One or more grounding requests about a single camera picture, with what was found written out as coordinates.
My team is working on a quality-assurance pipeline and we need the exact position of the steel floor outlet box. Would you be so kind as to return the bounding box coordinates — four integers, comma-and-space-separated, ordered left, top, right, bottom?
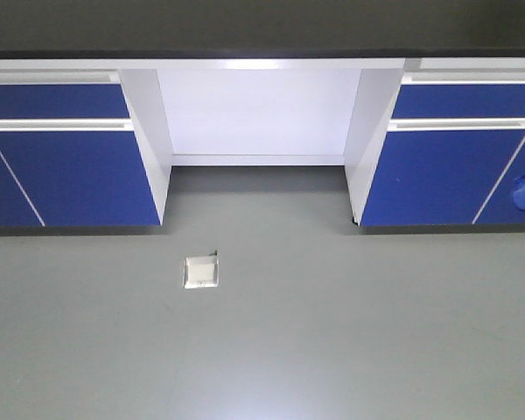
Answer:
183, 250, 220, 290

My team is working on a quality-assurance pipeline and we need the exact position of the right blue white cabinet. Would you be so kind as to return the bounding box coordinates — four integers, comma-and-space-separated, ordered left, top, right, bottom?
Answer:
344, 58, 525, 228

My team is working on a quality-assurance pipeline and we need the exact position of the blue white cabinet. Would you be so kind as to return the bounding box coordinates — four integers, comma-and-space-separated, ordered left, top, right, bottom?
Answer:
0, 59, 174, 228
344, 58, 525, 228

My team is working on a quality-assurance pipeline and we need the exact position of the left blue white cabinet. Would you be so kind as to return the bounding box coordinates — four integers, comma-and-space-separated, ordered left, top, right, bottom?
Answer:
0, 59, 174, 228

